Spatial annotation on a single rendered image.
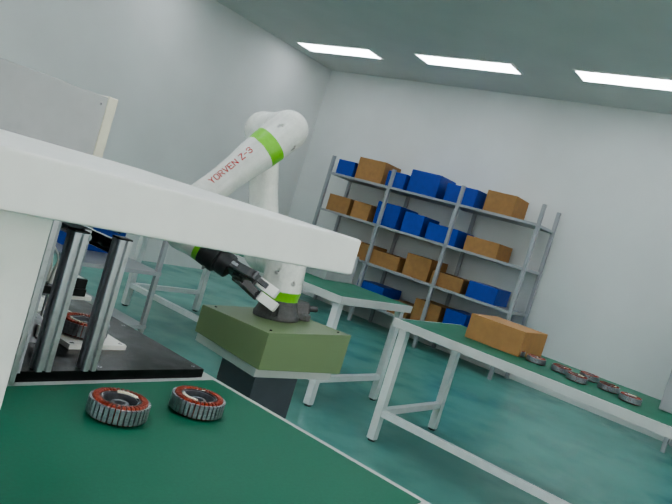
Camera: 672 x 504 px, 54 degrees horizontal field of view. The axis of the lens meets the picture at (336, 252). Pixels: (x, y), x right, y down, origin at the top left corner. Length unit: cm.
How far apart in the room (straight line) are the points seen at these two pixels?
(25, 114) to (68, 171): 98
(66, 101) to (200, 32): 712
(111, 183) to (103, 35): 735
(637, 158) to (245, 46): 494
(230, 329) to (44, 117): 87
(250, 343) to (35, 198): 153
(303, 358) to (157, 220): 154
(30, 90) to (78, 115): 11
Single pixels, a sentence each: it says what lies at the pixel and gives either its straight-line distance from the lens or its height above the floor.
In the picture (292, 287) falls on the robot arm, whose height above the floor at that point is 97.
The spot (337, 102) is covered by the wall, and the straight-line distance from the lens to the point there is 997.
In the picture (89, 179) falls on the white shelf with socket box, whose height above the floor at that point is 120.
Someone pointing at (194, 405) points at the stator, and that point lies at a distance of 136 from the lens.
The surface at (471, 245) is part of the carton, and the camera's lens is 775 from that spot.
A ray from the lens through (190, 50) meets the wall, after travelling 842.
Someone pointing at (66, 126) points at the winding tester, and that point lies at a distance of 142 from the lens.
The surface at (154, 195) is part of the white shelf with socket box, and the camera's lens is 44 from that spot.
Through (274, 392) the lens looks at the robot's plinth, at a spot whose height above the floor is 64.
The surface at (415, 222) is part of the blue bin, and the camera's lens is 811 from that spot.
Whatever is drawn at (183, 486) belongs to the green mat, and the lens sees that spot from 111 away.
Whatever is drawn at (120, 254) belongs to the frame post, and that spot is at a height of 102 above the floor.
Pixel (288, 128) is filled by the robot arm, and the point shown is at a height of 143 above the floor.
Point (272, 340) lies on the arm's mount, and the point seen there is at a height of 84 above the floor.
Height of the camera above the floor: 122
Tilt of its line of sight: 3 degrees down
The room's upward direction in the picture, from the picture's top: 17 degrees clockwise
